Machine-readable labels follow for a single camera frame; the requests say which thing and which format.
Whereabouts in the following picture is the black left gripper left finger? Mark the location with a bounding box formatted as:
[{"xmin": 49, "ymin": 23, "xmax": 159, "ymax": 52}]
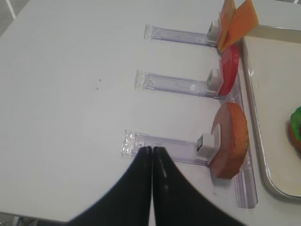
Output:
[{"xmin": 67, "ymin": 147, "xmax": 152, "ymax": 226}]

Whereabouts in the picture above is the clear cheese rack track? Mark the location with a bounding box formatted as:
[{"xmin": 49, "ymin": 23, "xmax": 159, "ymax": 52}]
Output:
[{"xmin": 144, "ymin": 24, "xmax": 217, "ymax": 48}]

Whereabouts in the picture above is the white left bun pusher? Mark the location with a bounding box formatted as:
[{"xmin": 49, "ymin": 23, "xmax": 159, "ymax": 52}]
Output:
[{"xmin": 195, "ymin": 133, "xmax": 221, "ymax": 164}]

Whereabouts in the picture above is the orange cheese slice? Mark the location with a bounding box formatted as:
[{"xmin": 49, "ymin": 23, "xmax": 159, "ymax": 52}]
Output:
[
  {"xmin": 217, "ymin": 0, "xmax": 236, "ymax": 52},
  {"xmin": 220, "ymin": 0, "xmax": 259, "ymax": 52}
]

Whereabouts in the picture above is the clear left rack front rail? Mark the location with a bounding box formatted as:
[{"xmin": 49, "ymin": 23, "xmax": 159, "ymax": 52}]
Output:
[{"xmin": 220, "ymin": 40, "xmax": 259, "ymax": 209}]

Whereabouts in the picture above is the green lettuce on burger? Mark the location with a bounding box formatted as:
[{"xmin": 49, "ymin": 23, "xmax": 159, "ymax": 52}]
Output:
[{"xmin": 291, "ymin": 107, "xmax": 301, "ymax": 142}]

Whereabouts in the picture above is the clear tomato rack track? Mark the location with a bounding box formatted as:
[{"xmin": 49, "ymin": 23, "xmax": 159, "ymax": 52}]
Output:
[{"xmin": 134, "ymin": 70, "xmax": 226, "ymax": 99}]

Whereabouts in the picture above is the front orange cheese slice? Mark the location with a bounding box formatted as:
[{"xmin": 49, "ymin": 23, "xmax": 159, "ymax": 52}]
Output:
[{"xmin": 220, "ymin": 0, "xmax": 259, "ymax": 52}]

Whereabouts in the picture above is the clear left bun rack track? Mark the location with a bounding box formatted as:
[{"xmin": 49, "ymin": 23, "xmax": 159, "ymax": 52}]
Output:
[{"xmin": 121, "ymin": 130, "xmax": 207, "ymax": 166}]

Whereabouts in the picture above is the white serving tray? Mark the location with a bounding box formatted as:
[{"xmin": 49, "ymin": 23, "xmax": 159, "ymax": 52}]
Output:
[{"xmin": 242, "ymin": 25, "xmax": 301, "ymax": 199}]

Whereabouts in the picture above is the white cheese rack pusher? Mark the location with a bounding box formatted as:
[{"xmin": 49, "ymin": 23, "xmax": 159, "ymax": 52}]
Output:
[{"xmin": 207, "ymin": 19, "xmax": 222, "ymax": 42}]

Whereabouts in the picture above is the white tomato rack pusher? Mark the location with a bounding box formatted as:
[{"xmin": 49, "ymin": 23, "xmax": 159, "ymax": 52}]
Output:
[{"xmin": 206, "ymin": 69, "xmax": 223, "ymax": 94}]

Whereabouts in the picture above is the red tomato slice in rack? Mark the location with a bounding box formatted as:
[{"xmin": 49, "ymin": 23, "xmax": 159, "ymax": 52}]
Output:
[{"xmin": 218, "ymin": 44, "xmax": 239, "ymax": 96}]

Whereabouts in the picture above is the rear orange cheese slice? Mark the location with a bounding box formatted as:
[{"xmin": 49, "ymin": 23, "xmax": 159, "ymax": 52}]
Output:
[{"xmin": 217, "ymin": 0, "xmax": 236, "ymax": 52}]

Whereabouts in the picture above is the bun slice in left rack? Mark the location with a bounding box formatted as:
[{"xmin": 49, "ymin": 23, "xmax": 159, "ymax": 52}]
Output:
[{"xmin": 210, "ymin": 102, "xmax": 249, "ymax": 179}]

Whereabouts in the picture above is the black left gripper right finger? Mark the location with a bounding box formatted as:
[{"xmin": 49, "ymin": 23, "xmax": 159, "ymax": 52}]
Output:
[{"xmin": 152, "ymin": 147, "xmax": 242, "ymax": 226}]

